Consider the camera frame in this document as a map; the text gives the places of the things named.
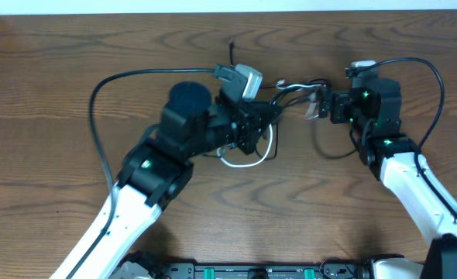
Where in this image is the white usb cable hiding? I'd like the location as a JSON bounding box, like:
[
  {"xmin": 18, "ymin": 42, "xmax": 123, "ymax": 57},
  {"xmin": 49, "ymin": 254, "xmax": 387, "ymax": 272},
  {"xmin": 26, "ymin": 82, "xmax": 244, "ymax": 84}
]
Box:
[{"xmin": 216, "ymin": 79, "xmax": 322, "ymax": 169}]

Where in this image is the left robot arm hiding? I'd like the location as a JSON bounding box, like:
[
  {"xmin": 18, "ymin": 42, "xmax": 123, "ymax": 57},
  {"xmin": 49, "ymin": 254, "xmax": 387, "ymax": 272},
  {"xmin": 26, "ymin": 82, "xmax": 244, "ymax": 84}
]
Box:
[{"xmin": 52, "ymin": 81, "xmax": 283, "ymax": 278}]

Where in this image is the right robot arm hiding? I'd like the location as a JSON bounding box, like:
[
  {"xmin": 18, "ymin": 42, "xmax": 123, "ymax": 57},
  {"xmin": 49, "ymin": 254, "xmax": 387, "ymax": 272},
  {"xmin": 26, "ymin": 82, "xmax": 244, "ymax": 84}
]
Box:
[{"xmin": 316, "ymin": 77, "xmax": 457, "ymax": 279}]

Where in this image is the black usb cable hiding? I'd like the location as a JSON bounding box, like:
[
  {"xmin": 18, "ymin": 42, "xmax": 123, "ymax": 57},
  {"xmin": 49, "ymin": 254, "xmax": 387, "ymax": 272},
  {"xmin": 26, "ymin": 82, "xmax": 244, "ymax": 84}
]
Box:
[{"xmin": 203, "ymin": 40, "xmax": 359, "ymax": 161}]

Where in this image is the left camera black cable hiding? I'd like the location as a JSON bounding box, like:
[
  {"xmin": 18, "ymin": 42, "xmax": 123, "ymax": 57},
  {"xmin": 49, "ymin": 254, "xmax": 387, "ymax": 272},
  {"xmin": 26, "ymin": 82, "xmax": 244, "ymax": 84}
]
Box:
[{"xmin": 64, "ymin": 67, "xmax": 218, "ymax": 279}]

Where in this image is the camera black cable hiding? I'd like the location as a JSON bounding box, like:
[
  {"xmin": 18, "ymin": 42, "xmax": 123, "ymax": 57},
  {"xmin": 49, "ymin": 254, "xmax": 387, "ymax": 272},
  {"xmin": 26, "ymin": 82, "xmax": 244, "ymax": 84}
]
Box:
[
  {"xmin": 371, "ymin": 57, "xmax": 457, "ymax": 237},
  {"xmin": 64, "ymin": 67, "xmax": 218, "ymax": 279}
]

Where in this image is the right camera black cable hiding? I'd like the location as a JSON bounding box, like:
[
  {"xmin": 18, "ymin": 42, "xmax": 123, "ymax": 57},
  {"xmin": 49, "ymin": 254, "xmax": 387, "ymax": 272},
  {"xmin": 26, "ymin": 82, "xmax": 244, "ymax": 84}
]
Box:
[{"xmin": 371, "ymin": 57, "xmax": 457, "ymax": 237}]

